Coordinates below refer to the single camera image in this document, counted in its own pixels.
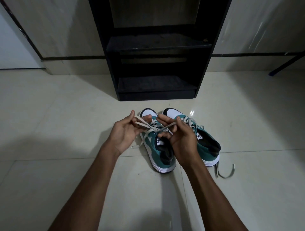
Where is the person's right hand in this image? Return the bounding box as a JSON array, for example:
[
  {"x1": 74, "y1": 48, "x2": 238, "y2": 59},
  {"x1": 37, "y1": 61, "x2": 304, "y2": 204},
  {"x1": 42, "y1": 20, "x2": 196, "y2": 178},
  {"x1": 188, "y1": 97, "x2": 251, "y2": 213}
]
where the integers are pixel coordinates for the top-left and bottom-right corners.
[{"x1": 157, "y1": 114, "x2": 199, "y2": 170}]

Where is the person's left hand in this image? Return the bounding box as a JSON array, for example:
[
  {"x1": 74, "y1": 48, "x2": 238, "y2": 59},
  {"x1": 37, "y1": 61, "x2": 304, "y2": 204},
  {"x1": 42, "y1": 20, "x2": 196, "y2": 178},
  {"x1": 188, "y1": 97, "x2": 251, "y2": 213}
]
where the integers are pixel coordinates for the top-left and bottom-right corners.
[{"x1": 105, "y1": 110, "x2": 153, "y2": 157}]

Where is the teal white sneaker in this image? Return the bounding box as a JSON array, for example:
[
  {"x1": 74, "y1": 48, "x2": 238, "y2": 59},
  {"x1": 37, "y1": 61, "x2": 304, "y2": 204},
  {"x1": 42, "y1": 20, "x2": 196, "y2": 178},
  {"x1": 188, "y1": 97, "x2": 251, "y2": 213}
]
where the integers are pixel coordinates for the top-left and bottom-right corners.
[
  {"x1": 163, "y1": 107, "x2": 236, "y2": 179},
  {"x1": 130, "y1": 108, "x2": 177, "y2": 174}
]

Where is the black shoe rack shelf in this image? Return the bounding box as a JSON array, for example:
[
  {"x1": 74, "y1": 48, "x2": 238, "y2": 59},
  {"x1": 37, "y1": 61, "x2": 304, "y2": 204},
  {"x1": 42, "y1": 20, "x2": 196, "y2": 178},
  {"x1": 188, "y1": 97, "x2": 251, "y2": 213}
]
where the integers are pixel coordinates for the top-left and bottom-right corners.
[{"x1": 88, "y1": 0, "x2": 232, "y2": 102}]

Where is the person's left forearm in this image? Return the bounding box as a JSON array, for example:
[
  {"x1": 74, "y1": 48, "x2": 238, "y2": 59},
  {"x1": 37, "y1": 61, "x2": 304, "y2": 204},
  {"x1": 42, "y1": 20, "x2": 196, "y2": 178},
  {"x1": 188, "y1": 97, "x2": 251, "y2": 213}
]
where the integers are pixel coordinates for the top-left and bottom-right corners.
[{"x1": 47, "y1": 144, "x2": 121, "y2": 231}]

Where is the person's right forearm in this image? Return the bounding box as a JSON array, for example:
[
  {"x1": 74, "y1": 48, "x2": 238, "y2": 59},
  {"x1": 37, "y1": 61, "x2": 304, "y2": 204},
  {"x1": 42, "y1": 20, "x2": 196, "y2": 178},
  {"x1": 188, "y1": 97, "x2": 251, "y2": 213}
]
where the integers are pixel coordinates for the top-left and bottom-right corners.
[{"x1": 182, "y1": 158, "x2": 249, "y2": 231}]

